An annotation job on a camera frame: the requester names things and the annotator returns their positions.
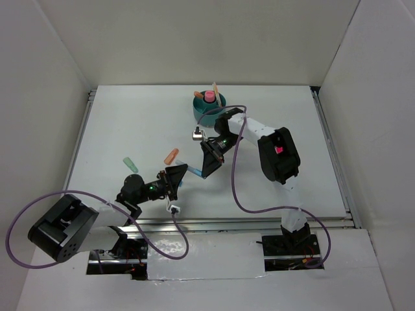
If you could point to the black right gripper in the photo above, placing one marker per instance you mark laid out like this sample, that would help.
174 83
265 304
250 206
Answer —
212 159

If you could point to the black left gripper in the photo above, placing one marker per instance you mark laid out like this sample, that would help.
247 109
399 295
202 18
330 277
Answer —
174 175

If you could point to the blue capped clear highlighter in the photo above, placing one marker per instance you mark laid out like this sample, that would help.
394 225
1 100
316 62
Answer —
191 169

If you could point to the pink capped marker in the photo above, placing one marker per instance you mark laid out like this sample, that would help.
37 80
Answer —
209 96

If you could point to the thin orange pen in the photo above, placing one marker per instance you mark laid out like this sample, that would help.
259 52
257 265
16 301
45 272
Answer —
218 99

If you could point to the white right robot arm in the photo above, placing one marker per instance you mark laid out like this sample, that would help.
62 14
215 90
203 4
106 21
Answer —
279 160

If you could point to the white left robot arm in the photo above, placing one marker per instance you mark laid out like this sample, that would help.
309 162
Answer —
79 221

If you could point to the green highlighter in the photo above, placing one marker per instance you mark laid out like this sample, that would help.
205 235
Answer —
130 164

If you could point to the teal round organizer container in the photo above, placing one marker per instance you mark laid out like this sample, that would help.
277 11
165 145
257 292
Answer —
201 107

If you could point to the black pink highlighter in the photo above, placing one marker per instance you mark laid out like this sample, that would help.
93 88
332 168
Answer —
278 150

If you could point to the white foil cover plate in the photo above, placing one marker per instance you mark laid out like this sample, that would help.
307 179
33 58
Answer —
211 256

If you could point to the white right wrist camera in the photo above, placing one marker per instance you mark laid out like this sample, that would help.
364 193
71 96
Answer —
198 134

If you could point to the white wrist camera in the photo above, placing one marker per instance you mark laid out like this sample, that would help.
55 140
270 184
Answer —
173 209
198 134

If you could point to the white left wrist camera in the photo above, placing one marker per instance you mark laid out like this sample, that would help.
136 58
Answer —
173 209

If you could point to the aluminium rail frame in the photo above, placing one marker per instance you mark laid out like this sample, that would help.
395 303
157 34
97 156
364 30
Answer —
145 123

